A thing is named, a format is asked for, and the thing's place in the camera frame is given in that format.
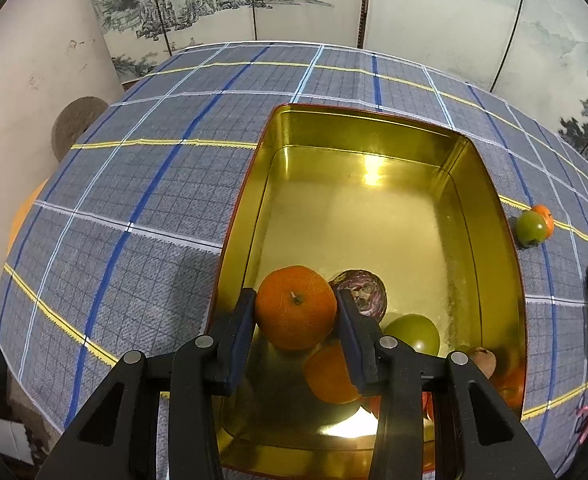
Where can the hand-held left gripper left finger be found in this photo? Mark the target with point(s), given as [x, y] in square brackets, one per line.
[241, 332]

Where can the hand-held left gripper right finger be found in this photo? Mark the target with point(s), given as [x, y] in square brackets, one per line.
[353, 345]

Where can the orange tangerine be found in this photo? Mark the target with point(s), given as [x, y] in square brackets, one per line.
[294, 310]
[329, 375]

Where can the purple passion fruit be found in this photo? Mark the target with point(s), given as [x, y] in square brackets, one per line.
[366, 292]

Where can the green tomato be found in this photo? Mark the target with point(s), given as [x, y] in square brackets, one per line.
[416, 332]

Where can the small red persimmon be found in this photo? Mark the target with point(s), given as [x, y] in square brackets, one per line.
[511, 386]
[372, 406]

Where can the gold metal tin box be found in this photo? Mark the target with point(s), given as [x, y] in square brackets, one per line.
[373, 220]

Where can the round brown kiwi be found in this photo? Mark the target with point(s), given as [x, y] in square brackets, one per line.
[483, 360]

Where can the orange persimmon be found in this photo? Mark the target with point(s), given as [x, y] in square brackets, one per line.
[548, 221]

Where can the green persimmon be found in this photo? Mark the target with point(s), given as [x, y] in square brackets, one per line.
[529, 227]

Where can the blue plaid tablecloth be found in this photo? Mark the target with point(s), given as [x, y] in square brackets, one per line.
[149, 185]

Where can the orange round object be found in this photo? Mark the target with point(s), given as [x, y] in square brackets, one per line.
[24, 220]

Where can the round woven stool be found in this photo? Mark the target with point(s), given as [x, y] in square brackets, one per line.
[74, 125]

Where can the painted folding screen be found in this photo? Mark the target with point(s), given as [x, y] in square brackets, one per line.
[423, 0]

